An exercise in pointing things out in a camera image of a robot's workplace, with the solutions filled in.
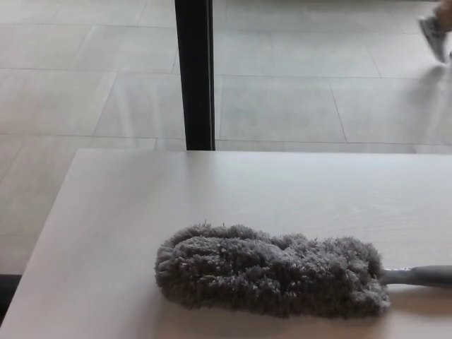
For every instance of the grey fluffy microfibre duster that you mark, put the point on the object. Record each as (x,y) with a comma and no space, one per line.
(261,272)

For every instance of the grey sneaker of passer-by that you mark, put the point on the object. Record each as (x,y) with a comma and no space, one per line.
(432,37)

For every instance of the black vertical window frame post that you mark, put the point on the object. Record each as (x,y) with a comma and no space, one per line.
(195,74)

